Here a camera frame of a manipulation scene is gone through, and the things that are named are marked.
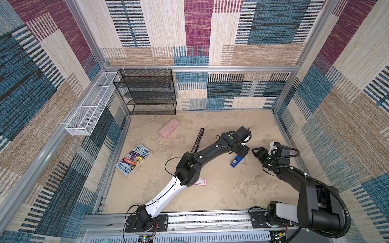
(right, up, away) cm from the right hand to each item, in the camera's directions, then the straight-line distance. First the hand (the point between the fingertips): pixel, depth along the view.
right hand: (254, 153), depth 91 cm
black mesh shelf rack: (-69, +41, +20) cm, 83 cm away
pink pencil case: (-53, +16, +19) cm, 59 cm away
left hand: (-5, +3, +2) cm, 6 cm away
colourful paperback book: (-71, -4, +1) cm, 72 cm away
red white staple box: (-31, -15, -6) cm, 35 cm away
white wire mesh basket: (-86, +19, -18) cm, 90 cm away
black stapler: (-34, +6, +11) cm, 36 cm away
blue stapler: (-11, -4, 0) cm, 12 cm away
